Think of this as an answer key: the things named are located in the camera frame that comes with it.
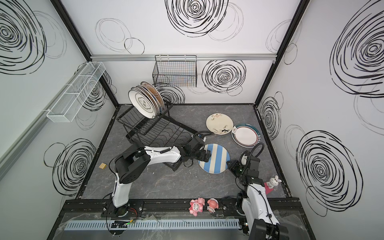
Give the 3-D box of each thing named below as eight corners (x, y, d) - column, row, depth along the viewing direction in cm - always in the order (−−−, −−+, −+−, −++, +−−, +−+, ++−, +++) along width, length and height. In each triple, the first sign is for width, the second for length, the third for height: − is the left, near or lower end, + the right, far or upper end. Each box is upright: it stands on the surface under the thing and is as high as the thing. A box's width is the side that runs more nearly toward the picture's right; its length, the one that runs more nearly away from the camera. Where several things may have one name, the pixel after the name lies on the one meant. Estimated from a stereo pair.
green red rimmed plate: (234, 148, 98) (234, 146, 96) (229, 125, 110) (230, 123, 108) (263, 148, 98) (264, 146, 96) (255, 125, 110) (256, 123, 108)
